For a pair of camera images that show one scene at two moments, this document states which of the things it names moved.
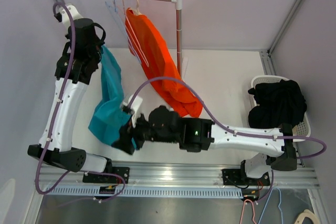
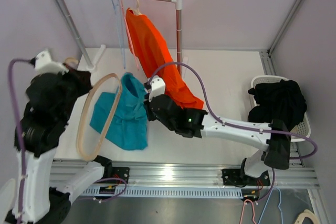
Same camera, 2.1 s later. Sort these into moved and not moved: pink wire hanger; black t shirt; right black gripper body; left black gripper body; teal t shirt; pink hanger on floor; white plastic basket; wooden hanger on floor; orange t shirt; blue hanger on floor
Moved: left black gripper body; right black gripper body; pink wire hanger; teal t shirt
Not moved: orange t shirt; pink hanger on floor; black t shirt; white plastic basket; blue hanger on floor; wooden hanger on floor
